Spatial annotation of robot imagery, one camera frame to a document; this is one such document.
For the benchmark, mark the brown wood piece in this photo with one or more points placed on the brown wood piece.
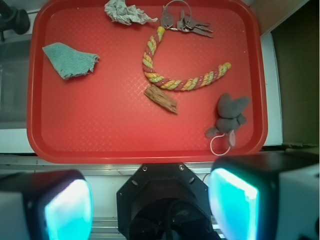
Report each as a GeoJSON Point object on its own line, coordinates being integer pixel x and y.
{"type": "Point", "coordinates": [159, 97]}

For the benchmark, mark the red plastic tray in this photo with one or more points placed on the red plastic tray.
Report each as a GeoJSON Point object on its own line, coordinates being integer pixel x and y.
{"type": "Point", "coordinates": [105, 118]}

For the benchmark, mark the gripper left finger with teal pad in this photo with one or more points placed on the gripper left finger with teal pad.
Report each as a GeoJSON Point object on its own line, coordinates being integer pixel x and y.
{"type": "Point", "coordinates": [52, 205]}

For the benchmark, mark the grey sink basin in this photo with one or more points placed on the grey sink basin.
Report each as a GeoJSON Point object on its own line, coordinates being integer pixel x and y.
{"type": "Point", "coordinates": [14, 71]}

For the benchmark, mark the grey plush mouse toy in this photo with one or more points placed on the grey plush mouse toy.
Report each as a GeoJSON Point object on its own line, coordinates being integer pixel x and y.
{"type": "Point", "coordinates": [230, 119]}

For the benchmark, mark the blue cloth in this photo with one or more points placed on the blue cloth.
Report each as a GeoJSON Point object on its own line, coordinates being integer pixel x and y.
{"type": "Point", "coordinates": [69, 62]}

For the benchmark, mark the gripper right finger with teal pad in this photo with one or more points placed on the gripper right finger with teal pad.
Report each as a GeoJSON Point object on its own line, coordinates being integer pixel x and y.
{"type": "Point", "coordinates": [266, 196]}

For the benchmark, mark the bunch of grey keys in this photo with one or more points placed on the bunch of grey keys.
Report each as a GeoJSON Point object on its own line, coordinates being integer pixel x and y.
{"type": "Point", "coordinates": [186, 22]}

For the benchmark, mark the brown cardboard box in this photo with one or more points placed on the brown cardboard box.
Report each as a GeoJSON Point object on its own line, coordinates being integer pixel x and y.
{"type": "Point", "coordinates": [290, 39]}

